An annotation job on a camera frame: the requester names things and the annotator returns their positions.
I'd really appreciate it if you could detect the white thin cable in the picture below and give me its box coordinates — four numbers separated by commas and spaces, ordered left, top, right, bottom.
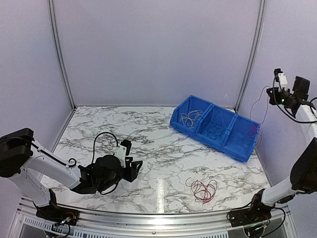
178, 109, 205, 129

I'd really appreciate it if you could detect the blue thin cable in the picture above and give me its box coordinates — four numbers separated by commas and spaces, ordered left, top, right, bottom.
207, 110, 227, 141

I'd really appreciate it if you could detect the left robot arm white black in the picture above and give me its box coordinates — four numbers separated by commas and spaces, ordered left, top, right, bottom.
0, 128, 143, 221

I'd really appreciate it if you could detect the blue three-compartment plastic bin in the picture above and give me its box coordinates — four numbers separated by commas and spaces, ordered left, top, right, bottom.
170, 95, 261, 163

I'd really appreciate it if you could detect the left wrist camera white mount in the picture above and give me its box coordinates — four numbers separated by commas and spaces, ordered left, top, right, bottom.
115, 139, 132, 168

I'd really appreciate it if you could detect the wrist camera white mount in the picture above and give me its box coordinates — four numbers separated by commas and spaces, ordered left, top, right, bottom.
115, 139, 132, 168
273, 68, 290, 92

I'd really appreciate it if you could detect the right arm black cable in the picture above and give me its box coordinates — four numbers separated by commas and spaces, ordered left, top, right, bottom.
272, 76, 317, 124

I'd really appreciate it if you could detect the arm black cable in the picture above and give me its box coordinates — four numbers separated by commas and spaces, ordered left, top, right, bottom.
272, 76, 317, 124
93, 132, 119, 164

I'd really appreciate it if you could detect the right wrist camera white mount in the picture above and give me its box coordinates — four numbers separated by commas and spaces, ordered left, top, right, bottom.
273, 68, 290, 92

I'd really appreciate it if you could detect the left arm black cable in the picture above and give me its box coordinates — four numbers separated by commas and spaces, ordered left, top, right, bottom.
93, 132, 119, 164

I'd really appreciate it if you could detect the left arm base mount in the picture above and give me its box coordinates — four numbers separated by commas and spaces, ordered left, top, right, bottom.
36, 206, 79, 226

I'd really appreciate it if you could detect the tangled red blue cable bundle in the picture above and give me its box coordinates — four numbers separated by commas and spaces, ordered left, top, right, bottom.
185, 177, 218, 204

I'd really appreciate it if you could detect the aluminium front rail frame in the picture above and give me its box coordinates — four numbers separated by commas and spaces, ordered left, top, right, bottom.
8, 197, 298, 238

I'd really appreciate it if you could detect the right aluminium corner post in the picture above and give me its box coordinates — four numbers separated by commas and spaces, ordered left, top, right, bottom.
234, 0, 267, 113

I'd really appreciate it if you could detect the aluminium corner post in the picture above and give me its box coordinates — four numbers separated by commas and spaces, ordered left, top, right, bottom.
234, 0, 267, 113
47, 0, 76, 111

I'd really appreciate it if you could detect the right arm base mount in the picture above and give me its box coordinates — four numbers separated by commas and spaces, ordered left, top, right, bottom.
227, 208, 271, 227

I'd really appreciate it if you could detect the left aluminium corner post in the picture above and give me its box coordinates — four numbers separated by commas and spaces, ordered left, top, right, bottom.
47, 0, 76, 111

